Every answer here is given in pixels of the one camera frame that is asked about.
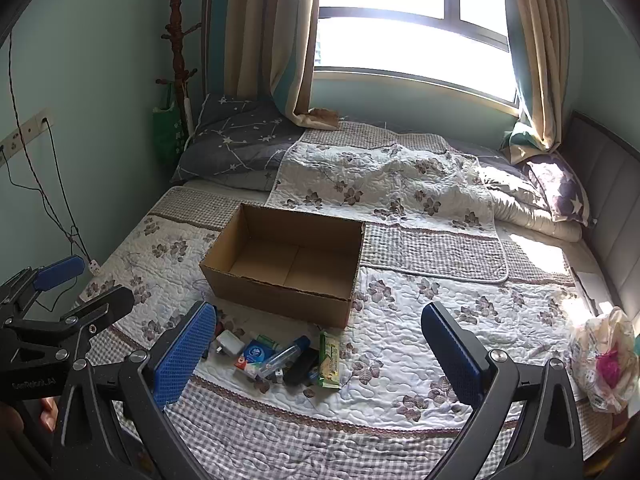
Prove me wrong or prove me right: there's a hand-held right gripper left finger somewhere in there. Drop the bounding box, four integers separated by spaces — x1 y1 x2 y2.
50 301 218 480

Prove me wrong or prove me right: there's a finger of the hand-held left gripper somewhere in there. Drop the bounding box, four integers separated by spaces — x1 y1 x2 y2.
0 285 137 368
0 255 86 311

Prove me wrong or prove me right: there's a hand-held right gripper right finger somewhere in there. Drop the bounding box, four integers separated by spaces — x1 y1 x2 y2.
421 301 586 480

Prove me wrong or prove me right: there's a blue tissue pack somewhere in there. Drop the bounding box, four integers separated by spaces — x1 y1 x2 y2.
235 340 273 378

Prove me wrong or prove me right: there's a clear tube with blue cap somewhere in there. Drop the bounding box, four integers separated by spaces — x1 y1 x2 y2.
257 335 312 378

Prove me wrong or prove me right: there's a brown cardboard box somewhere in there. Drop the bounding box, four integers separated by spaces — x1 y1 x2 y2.
199 203 366 330

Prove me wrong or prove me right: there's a green snack packet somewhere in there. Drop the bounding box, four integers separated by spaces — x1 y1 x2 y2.
318 331 343 391

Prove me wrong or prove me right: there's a black phone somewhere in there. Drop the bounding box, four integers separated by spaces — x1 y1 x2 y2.
285 347 321 386

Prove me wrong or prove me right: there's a person's left hand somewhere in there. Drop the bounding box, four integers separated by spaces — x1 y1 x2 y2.
39 396 62 432

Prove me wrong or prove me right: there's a white charger plug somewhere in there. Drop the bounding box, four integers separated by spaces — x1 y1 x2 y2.
216 330 245 358

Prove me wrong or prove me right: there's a floral quilted bedspread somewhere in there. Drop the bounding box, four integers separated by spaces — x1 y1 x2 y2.
75 120 601 480

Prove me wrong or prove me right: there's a floral plastic bag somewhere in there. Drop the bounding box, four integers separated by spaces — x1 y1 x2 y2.
567 307 640 413

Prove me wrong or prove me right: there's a green bag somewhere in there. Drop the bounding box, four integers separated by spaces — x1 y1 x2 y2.
151 82 188 166

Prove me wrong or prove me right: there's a folded floral blanket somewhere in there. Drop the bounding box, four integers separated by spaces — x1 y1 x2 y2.
265 137 511 286

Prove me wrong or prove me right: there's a purple star-print pillow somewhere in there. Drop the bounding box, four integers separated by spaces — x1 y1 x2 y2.
522 152 591 226

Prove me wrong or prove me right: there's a grey star-print pillow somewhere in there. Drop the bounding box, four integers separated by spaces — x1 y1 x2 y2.
170 92 306 192

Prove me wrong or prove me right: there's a grey padded headboard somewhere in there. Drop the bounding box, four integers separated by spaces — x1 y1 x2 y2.
565 110 640 321

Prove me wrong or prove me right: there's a wooden coat rack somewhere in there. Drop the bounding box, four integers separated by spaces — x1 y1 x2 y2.
154 0 203 136

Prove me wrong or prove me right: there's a beige striped curtain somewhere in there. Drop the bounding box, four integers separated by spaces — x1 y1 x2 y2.
202 0 341 131
500 0 571 163

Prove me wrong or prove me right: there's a window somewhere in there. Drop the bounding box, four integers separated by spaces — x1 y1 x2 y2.
312 0 521 108

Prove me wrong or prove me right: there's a black cable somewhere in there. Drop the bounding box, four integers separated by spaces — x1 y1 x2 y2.
7 35 96 266

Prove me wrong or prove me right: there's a wall power strip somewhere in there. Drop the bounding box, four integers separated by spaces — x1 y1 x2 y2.
0 107 51 163

